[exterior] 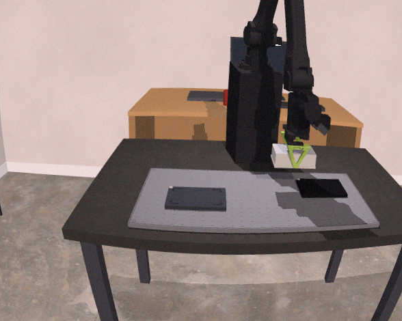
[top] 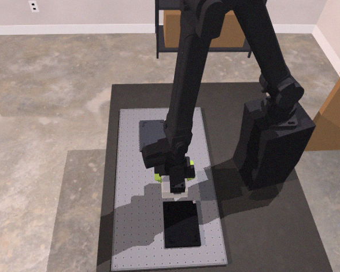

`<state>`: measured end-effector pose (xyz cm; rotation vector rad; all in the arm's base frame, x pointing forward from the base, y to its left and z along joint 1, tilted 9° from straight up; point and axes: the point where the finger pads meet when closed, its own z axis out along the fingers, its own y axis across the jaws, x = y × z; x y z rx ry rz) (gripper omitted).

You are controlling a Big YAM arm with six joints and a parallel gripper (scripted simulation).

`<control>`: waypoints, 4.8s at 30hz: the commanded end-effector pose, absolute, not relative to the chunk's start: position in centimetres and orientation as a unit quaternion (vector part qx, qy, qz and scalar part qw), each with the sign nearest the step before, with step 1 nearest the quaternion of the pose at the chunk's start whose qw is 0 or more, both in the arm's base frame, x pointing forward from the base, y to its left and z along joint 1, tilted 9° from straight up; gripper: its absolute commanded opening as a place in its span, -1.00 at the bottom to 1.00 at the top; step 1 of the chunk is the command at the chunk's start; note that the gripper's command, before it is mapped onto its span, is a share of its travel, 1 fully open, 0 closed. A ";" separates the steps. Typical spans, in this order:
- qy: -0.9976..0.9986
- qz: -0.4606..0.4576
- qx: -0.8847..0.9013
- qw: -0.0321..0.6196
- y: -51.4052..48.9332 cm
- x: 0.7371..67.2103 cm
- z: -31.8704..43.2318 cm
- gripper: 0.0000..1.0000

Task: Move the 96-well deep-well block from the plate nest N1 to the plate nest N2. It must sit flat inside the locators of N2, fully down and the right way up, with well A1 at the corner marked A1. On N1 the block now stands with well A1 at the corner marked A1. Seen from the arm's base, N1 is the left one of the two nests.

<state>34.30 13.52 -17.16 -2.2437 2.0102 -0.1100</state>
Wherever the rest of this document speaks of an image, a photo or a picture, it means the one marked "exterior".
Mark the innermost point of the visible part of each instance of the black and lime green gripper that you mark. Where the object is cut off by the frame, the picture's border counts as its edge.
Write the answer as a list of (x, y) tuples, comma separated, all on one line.
[(290, 133)]

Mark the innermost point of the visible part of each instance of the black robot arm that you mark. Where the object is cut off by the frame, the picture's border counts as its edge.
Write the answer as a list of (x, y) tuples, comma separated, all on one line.
[(260, 34)]

